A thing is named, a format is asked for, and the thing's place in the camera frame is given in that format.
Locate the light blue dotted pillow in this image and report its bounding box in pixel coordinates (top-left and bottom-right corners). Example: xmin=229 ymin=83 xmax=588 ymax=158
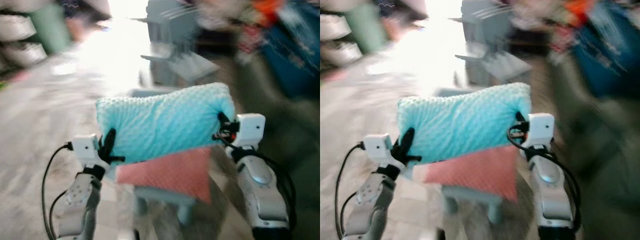
xmin=396 ymin=82 xmax=532 ymax=166
xmin=95 ymin=82 xmax=237 ymax=165

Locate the white shelf stack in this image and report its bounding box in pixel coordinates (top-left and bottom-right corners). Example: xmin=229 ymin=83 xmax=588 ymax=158
xmin=320 ymin=14 xmax=363 ymax=68
xmin=0 ymin=14 xmax=48 ymax=68

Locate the green bin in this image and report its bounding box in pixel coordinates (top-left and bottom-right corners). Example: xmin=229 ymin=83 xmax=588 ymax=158
xmin=344 ymin=2 xmax=388 ymax=55
xmin=29 ymin=4 xmax=73 ymax=55

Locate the blue fabric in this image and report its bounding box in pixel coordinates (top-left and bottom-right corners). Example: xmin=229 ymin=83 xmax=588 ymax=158
xmin=570 ymin=2 xmax=640 ymax=98
xmin=257 ymin=2 xmax=321 ymax=98

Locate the pink dotted pillow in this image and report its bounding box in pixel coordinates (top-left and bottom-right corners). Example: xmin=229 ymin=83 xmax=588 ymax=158
xmin=116 ymin=146 xmax=214 ymax=204
xmin=424 ymin=145 xmax=520 ymax=203

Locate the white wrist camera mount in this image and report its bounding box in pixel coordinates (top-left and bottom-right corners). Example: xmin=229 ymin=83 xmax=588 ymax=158
xmin=362 ymin=133 xmax=396 ymax=168
xmin=72 ymin=133 xmax=103 ymax=168
xmin=527 ymin=113 xmax=556 ymax=149
xmin=234 ymin=113 xmax=267 ymax=151

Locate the orange cloth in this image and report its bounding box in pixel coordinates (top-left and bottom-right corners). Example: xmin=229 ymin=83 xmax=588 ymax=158
xmin=251 ymin=0 xmax=282 ymax=26
xmin=565 ymin=0 xmax=598 ymax=26

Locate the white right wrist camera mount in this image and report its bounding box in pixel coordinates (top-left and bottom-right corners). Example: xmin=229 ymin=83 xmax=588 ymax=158
xmin=527 ymin=113 xmax=556 ymax=149
xmin=234 ymin=113 xmax=267 ymax=151

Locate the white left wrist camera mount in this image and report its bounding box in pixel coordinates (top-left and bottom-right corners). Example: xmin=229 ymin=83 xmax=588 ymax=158
xmin=362 ymin=133 xmax=396 ymax=168
xmin=72 ymin=133 xmax=103 ymax=168

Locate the grey plastic furniture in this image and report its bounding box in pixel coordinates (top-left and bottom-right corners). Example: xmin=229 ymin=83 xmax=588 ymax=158
xmin=131 ymin=0 xmax=221 ymax=87
xmin=449 ymin=0 xmax=533 ymax=87

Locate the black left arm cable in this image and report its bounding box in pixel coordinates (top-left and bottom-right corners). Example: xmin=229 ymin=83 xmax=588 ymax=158
xmin=41 ymin=142 xmax=75 ymax=240
xmin=334 ymin=142 xmax=365 ymax=240

